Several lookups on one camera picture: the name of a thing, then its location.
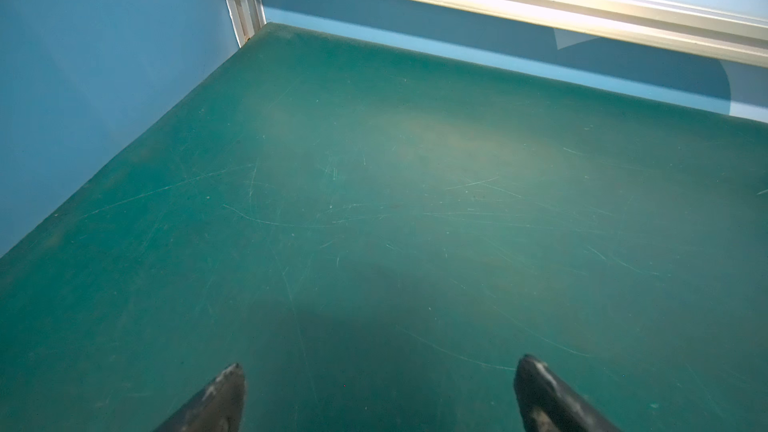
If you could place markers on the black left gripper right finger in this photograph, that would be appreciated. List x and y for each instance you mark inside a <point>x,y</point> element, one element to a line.
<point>547,403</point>

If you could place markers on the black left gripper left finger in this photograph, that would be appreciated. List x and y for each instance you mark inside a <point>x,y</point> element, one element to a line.
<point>217,407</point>

